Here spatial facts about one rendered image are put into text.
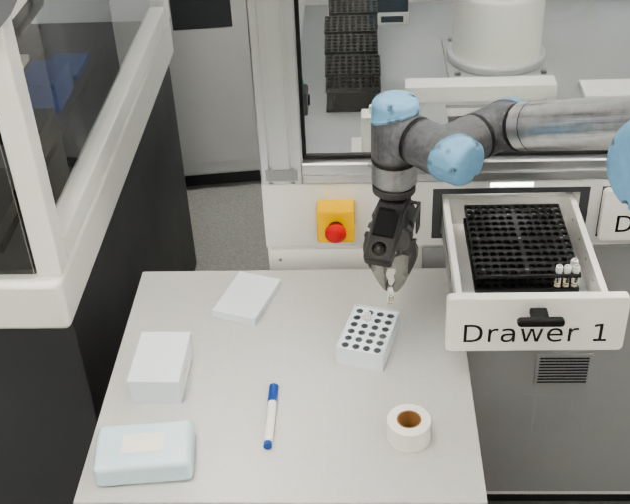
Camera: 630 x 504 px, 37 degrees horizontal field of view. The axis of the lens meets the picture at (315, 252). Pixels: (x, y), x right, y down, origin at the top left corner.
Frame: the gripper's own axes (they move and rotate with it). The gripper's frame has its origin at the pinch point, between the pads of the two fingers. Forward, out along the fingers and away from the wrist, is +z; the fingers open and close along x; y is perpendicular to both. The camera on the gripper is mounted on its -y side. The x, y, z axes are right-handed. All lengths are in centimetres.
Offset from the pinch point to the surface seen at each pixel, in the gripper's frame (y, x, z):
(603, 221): 30.2, -33.8, 0.2
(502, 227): 18.1, -16.4, -3.5
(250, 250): 116, 78, 86
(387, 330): -2.6, -0.3, 7.7
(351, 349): -10.2, 4.1, 6.7
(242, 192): 150, 94, 86
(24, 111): -16, 54, -35
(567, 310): -3.4, -30.1, -3.9
